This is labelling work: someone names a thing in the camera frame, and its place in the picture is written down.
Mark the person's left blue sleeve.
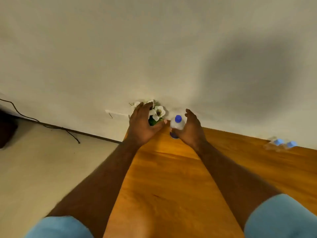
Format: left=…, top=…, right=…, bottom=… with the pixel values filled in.
left=24, top=215, right=94, bottom=238

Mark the person's right forearm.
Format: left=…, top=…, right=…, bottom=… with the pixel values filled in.
left=194, top=141, right=285, bottom=232

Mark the large clear solution bottle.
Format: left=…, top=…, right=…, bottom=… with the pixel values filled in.
left=169, top=121, right=186, bottom=139

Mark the small clear bottle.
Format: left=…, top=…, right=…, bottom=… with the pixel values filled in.
left=282, top=140, right=298, bottom=150
left=264, top=138, right=285, bottom=151

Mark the black floor cable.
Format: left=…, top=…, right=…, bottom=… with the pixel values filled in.
left=0, top=98, right=81, bottom=144

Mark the white potted flower plant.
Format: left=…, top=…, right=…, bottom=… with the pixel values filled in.
left=128, top=99, right=166, bottom=126

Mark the person's right blue sleeve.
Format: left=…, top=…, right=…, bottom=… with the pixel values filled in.
left=244, top=194, right=317, bottom=238

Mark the white wall box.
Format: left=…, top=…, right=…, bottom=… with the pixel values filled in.
left=105, top=109, right=130, bottom=119

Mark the person's left forearm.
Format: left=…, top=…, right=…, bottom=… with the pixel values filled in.
left=46, top=140, right=149, bottom=238

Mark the person's left hand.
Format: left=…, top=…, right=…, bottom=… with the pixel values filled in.
left=125, top=101, right=168, bottom=148

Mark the person's right hand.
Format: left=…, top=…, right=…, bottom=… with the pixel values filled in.
left=171, top=109, right=207, bottom=153

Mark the person's blue sleeve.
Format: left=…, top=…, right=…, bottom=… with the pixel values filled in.
left=244, top=194, right=317, bottom=238
left=24, top=215, right=94, bottom=238

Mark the dark bulky object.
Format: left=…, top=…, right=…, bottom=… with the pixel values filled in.
left=0, top=109, right=18, bottom=149

